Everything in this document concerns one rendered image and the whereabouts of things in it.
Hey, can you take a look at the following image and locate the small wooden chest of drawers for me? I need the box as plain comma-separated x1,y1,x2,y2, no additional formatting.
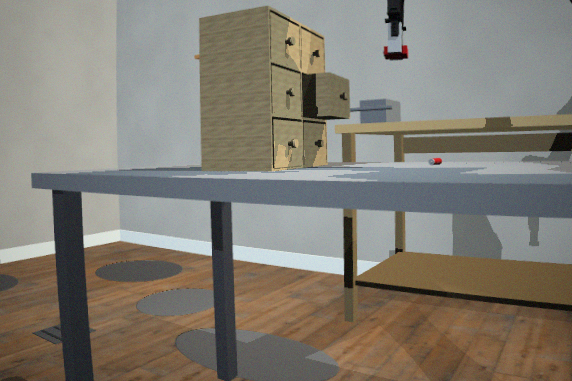
199,6,328,171

